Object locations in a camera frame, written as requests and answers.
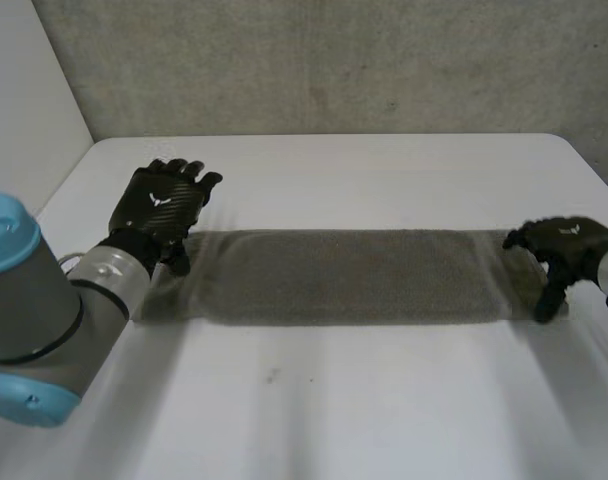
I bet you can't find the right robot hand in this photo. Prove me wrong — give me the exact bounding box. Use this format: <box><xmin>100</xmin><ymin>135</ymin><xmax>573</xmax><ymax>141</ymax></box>
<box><xmin>501</xmin><ymin>215</ymin><xmax>608</xmax><ymax>324</ymax></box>

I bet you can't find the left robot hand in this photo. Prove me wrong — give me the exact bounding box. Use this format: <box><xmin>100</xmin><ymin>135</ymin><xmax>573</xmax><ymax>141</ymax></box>
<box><xmin>100</xmin><ymin>158</ymin><xmax>224</xmax><ymax>277</ymax></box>

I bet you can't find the grey towel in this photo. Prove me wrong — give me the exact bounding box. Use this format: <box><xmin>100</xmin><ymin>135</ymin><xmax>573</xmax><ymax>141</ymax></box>
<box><xmin>139</xmin><ymin>228</ymin><xmax>570</xmax><ymax>326</ymax></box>

